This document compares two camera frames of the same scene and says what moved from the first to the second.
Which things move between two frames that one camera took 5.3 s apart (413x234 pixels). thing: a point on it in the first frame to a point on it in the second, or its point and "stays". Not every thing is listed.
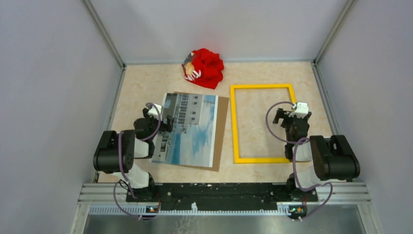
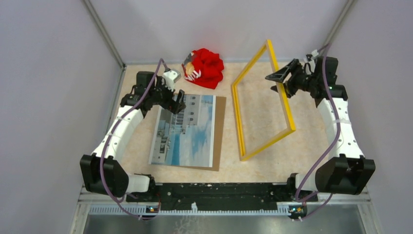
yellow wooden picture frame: [263, 160] to [268, 44]
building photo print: [192, 141] stays
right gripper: [280, 113] to [292, 67]
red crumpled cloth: [203, 67] stays
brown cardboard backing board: [220, 125] stays
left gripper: [167, 126] to [174, 106]
